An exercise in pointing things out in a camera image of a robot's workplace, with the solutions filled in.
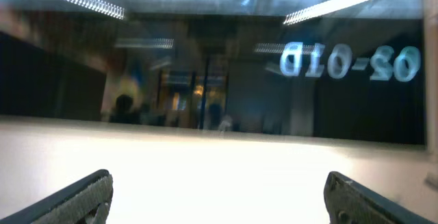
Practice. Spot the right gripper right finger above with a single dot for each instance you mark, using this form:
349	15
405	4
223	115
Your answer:
349	202

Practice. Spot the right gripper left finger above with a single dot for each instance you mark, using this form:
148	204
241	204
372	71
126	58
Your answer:
85	201

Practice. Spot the glass window pane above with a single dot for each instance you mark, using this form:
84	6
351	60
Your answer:
340	69

